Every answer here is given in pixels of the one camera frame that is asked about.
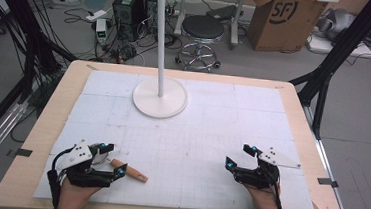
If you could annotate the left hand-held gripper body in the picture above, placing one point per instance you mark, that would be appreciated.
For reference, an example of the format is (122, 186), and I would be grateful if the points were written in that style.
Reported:
(82, 176)

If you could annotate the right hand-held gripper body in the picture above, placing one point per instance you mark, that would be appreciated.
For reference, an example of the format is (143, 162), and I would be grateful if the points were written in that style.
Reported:
(258, 175)

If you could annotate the small brown wooden object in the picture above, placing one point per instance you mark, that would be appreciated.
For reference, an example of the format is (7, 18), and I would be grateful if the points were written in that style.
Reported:
(131, 171)

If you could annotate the person's left hand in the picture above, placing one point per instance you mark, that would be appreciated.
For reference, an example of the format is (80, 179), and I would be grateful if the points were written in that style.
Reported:
(74, 196)

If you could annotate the person's right hand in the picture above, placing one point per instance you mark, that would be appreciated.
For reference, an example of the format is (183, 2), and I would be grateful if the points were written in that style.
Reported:
(263, 199)

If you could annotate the white grid mat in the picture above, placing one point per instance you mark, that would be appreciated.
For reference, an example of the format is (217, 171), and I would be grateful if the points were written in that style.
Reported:
(187, 134)

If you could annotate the black tape strip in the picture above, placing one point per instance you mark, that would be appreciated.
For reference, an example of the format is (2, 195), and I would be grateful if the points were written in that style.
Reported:
(24, 152)
(327, 182)

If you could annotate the white hanging stand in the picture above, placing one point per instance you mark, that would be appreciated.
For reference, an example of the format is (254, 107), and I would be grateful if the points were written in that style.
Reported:
(163, 49)

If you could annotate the white device with green display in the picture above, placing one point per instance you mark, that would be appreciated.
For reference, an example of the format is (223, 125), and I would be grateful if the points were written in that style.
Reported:
(101, 30)

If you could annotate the white flat board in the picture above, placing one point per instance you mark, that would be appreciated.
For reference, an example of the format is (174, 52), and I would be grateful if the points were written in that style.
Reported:
(325, 46)

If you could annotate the brown cardboard box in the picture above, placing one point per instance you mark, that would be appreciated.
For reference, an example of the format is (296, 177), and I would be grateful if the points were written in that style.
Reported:
(280, 25)

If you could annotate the white metal stand leg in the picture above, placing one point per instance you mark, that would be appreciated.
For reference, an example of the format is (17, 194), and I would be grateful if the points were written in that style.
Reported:
(180, 14)
(236, 21)

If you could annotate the black round stool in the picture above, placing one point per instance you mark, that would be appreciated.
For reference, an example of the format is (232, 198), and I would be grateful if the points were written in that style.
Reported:
(202, 27)

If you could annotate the white power strip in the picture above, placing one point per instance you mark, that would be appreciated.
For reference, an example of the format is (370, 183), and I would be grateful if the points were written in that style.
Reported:
(96, 15)

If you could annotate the black computer tower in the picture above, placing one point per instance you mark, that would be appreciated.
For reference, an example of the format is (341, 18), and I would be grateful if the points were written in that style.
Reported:
(129, 9)

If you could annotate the black laptop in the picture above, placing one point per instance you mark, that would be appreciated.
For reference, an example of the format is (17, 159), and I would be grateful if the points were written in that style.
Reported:
(221, 11)

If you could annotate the grey appliance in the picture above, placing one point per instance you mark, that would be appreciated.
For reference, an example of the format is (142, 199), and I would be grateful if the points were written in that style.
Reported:
(335, 22)

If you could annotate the black metal frame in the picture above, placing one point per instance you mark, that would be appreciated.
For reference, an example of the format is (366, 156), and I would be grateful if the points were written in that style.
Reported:
(337, 56)
(22, 21)

